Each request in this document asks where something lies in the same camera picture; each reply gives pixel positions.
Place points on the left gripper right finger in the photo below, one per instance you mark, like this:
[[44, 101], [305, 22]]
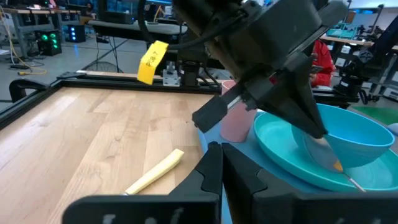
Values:
[[242, 180]]

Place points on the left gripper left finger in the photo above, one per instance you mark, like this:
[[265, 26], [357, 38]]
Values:
[[205, 183]]

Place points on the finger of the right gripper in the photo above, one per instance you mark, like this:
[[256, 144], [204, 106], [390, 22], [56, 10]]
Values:
[[280, 99], [303, 77]]

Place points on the teal plate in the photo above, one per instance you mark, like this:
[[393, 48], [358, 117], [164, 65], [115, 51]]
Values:
[[280, 155]]

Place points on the pink cup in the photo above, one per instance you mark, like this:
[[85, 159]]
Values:
[[236, 124]]

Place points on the blue bowl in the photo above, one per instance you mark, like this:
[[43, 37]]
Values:
[[357, 137]]

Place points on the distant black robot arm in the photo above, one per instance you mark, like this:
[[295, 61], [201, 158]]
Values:
[[354, 81]]

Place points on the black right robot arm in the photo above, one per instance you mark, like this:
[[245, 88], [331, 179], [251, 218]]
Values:
[[199, 12]]

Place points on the person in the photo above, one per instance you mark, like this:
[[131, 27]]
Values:
[[323, 62]]

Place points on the long wooden desk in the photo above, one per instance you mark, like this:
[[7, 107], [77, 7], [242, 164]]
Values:
[[348, 40]]

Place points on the teal plastic crate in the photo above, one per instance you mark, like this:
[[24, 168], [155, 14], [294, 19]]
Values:
[[342, 31]]

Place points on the green floor mat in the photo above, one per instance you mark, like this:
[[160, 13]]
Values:
[[379, 113]]

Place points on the yellow tape tag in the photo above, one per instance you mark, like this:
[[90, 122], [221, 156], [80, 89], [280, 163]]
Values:
[[152, 62]]

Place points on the grey desk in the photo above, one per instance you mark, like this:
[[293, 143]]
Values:
[[136, 28]]

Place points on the computer tower blue lights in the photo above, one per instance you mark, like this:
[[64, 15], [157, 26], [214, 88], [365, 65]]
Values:
[[76, 32]]

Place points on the computer tower green lights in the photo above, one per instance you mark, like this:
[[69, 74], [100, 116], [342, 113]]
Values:
[[49, 43]]

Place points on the wooden workbench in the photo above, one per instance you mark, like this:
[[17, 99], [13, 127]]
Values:
[[31, 12]]

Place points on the silver metal bracket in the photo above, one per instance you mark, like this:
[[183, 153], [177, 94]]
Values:
[[171, 76]]

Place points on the black table frame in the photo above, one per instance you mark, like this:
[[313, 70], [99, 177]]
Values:
[[124, 83]]

